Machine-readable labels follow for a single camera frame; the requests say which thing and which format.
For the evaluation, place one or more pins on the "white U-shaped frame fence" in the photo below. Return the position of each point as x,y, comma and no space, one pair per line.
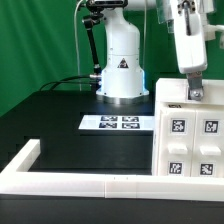
17,178

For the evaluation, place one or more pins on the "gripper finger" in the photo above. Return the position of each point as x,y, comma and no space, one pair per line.
195,86

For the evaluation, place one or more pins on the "white cabinet body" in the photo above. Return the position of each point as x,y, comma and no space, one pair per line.
158,108

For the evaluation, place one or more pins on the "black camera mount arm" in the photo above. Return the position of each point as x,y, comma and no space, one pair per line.
89,21

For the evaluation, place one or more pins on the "white cabinet top block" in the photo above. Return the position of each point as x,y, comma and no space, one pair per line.
174,90

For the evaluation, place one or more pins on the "white cabinet door with knob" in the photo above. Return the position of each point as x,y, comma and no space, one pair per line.
175,141

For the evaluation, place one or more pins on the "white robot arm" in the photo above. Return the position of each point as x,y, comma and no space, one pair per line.
123,79

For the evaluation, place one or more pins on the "white marker base plate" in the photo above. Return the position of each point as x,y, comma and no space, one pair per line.
117,123

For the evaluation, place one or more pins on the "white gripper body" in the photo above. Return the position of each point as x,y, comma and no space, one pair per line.
189,36

